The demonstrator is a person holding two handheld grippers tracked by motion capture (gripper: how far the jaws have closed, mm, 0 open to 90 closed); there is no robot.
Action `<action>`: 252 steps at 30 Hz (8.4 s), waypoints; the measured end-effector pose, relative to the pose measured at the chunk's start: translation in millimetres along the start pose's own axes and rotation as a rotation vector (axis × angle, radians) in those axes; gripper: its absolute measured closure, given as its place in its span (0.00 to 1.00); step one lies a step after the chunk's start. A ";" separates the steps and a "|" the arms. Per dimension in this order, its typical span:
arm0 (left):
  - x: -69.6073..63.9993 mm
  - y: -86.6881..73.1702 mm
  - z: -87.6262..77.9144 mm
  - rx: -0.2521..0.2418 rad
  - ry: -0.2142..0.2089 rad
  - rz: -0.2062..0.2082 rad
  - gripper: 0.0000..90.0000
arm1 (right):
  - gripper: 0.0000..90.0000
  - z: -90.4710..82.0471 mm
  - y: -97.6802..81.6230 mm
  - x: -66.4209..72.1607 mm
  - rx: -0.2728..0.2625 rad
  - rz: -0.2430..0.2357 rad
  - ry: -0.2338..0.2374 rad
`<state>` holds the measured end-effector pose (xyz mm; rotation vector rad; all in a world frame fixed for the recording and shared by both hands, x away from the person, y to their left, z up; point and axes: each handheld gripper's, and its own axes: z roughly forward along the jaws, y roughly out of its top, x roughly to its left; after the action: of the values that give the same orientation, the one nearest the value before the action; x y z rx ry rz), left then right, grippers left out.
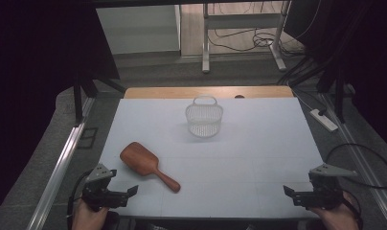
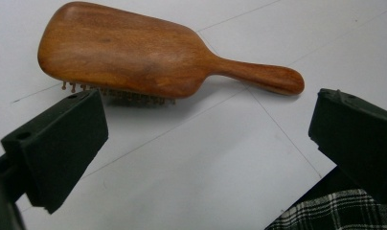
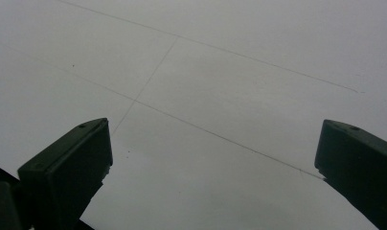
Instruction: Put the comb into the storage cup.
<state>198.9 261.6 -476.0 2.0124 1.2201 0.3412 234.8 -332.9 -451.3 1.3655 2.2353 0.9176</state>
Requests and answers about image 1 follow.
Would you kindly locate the white plastic basket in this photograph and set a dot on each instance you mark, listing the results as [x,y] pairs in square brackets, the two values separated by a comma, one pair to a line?
[204,118]

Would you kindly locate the white background panel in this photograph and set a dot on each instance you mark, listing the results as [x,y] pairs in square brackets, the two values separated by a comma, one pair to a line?
[137,28]

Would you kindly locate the wooden hairbrush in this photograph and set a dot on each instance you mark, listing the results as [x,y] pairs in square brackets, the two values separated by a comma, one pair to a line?
[143,163]

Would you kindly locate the white metal desk frame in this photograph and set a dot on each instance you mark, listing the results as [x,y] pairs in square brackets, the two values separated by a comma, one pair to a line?
[206,48]

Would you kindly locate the white table mat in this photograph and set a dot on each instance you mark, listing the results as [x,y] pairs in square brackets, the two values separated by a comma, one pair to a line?
[245,159]

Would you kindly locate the black floor frame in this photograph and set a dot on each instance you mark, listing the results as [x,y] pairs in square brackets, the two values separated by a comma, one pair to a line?
[87,138]

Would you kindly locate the wooden table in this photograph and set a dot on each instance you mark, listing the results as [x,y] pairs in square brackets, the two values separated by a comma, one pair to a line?
[169,92]

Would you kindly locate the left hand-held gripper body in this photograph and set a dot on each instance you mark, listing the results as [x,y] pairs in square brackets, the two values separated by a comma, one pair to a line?
[99,193]

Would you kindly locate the person's right hand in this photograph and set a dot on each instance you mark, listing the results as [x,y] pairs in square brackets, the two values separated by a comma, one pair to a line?
[336,218]

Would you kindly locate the person's left hand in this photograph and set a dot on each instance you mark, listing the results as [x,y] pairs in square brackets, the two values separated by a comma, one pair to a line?
[86,218]

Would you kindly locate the white power strip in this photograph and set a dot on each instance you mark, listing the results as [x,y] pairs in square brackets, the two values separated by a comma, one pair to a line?
[324,120]

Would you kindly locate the dark curtain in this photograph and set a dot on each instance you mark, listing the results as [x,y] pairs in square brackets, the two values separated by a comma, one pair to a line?
[38,64]
[367,64]

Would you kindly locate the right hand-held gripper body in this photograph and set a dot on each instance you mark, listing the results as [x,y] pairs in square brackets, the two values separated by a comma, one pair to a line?
[324,193]

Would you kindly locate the black metal stand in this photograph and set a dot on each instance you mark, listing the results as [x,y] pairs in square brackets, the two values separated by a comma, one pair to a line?
[340,102]
[77,102]

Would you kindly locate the aluminium floor rail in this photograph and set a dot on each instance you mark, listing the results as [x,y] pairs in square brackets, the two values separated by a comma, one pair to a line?
[57,175]
[357,153]

